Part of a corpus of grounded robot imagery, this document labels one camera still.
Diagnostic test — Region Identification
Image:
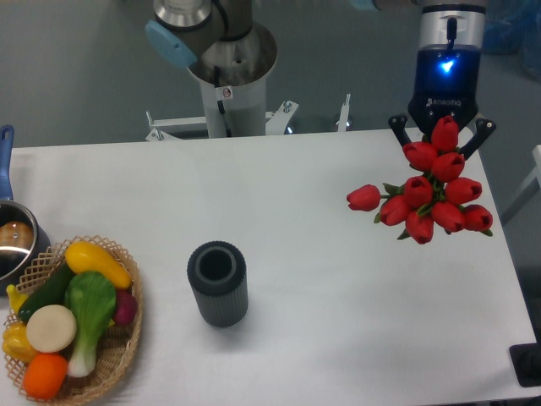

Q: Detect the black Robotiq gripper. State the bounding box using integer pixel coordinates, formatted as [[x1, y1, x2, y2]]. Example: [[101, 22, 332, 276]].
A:
[[388, 47, 496, 159]]

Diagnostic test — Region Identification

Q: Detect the red tulip bouquet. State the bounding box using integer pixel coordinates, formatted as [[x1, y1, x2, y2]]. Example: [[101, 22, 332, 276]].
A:
[[347, 116, 494, 244]]

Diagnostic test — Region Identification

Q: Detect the black device at table edge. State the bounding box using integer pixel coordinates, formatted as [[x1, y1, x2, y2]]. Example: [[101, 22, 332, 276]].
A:
[[509, 343, 540, 387]]

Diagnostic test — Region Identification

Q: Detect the dark grey ribbed vase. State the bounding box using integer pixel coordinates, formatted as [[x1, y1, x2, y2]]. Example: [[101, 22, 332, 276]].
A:
[[187, 241, 249, 328]]

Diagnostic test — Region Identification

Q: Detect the purple red radish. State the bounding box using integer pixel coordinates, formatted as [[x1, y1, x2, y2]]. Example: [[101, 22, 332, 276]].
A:
[[112, 290, 138, 326]]

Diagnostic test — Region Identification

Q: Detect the yellow squash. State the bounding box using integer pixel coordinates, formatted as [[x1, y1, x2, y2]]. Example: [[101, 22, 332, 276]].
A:
[[64, 241, 132, 289]]

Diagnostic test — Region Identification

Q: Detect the green bok choy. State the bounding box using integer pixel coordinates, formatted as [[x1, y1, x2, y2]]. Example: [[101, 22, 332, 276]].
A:
[[64, 271, 116, 378]]

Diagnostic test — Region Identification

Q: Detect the woven wicker basket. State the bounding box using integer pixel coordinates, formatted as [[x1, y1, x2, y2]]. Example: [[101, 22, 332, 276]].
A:
[[3, 235, 144, 405]]

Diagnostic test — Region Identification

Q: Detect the dark green cucumber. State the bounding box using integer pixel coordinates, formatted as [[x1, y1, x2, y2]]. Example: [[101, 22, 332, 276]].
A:
[[17, 262, 75, 323]]

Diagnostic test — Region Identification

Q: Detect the beige round bun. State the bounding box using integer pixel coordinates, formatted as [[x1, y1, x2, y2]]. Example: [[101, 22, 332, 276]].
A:
[[26, 304, 77, 353]]

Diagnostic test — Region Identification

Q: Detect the yellow banana tip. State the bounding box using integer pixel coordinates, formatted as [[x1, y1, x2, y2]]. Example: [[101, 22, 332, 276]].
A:
[[6, 284, 29, 314]]

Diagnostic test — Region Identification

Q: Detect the orange fruit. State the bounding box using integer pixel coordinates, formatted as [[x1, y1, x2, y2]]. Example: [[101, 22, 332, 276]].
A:
[[23, 353, 68, 400]]

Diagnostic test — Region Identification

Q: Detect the yellow bell pepper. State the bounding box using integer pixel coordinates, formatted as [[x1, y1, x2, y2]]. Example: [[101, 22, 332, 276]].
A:
[[2, 322, 38, 364]]

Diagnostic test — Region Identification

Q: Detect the white frame at right edge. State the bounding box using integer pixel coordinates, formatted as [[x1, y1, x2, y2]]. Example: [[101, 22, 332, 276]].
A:
[[500, 145, 540, 226]]

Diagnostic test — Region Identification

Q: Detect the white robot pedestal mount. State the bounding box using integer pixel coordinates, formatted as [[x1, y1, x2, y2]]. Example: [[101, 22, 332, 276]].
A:
[[145, 67, 352, 142]]

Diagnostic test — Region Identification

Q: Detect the blue handled saucepan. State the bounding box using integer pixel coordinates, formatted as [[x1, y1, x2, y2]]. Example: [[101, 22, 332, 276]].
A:
[[1, 124, 50, 297]]

